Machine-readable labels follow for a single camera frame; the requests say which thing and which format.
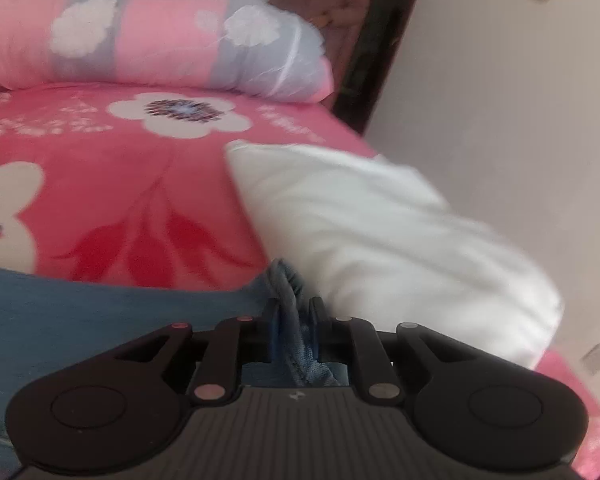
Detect red floral blanket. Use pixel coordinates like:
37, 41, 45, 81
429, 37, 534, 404
0, 82, 600, 480

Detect white folded cloth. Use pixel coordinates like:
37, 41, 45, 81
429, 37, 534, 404
225, 140, 565, 371

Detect blue jeans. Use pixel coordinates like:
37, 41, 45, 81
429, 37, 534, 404
0, 258, 351, 478

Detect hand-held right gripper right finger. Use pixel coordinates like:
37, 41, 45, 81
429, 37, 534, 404
310, 296, 473, 406

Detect wooden door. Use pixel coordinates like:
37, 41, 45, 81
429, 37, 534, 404
270, 0, 376, 61

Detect pink floral rolled quilt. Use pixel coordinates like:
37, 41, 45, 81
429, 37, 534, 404
0, 0, 335, 103

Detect dark wooden door frame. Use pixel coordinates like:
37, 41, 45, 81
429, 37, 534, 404
330, 0, 431, 133

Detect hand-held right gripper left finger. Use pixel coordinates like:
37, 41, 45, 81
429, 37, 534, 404
112, 297, 281, 406

